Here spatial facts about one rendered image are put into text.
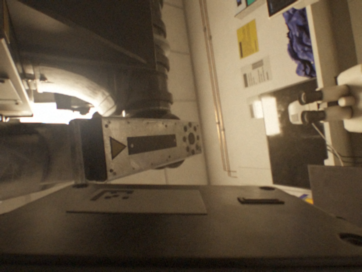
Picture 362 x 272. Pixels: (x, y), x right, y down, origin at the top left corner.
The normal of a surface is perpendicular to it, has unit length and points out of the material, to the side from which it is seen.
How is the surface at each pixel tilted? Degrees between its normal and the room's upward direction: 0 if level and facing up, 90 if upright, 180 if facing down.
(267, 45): 90
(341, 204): 86
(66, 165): 138
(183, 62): 180
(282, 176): 86
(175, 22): 180
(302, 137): 86
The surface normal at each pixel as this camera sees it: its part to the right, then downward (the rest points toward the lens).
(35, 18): 0.10, 0.99
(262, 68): -0.81, 0.11
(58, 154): -0.13, 0.00
